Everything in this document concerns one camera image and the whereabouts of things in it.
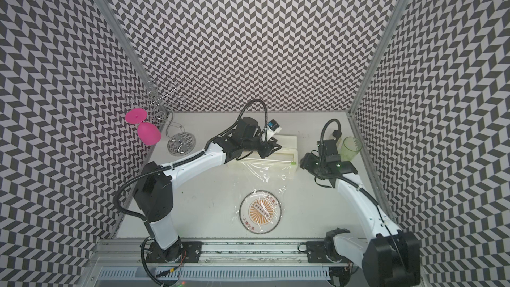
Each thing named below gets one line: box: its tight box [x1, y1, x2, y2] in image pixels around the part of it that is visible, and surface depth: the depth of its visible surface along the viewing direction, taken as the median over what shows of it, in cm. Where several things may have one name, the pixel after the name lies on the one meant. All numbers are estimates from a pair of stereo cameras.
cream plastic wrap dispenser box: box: [226, 134, 299, 171], surface depth 92 cm
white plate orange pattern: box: [239, 190, 283, 235], surface depth 83 cm
